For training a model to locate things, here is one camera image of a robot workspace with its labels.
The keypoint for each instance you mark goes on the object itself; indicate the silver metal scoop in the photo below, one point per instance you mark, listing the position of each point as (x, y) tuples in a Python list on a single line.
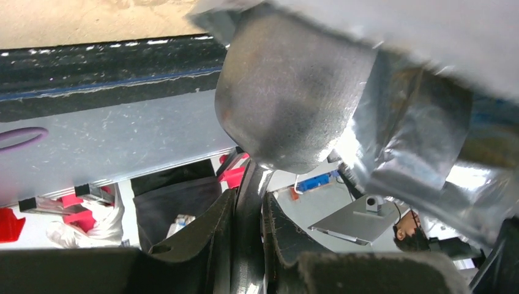
[(285, 94)]

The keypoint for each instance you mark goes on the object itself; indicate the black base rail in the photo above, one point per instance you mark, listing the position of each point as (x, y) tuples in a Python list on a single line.
[(46, 81)]

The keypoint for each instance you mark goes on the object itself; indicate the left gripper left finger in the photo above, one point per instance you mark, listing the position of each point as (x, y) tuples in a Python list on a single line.
[(194, 260)]

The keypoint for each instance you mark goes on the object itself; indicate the pet food bag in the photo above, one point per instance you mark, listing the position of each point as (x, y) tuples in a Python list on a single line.
[(406, 134)]

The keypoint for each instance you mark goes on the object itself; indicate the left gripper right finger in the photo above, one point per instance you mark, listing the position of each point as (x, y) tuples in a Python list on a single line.
[(296, 263)]

